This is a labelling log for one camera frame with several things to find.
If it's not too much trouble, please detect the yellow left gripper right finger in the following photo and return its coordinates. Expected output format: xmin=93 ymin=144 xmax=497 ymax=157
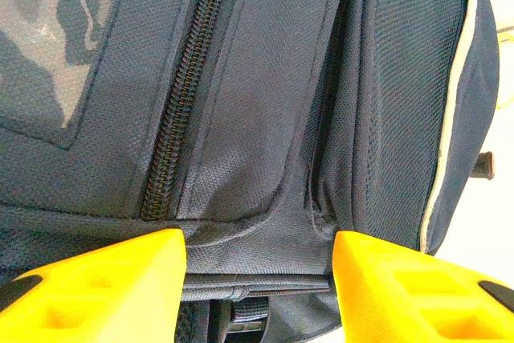
xmin=332 ymin=230 xmax=514 ymax=343

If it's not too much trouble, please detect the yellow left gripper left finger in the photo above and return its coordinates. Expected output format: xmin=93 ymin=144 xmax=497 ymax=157
xmin=0 ymin=228 xmax=188 ymax=343

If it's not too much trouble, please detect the navy blue backpack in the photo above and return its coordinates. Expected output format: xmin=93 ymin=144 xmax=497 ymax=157
xmin=0 ymin=0 xmax=501 ymax=343

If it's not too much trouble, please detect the spice bottle with dark lid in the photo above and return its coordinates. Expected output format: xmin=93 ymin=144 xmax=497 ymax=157
xmin=471 ymin=151 xmax=496 ymax=181

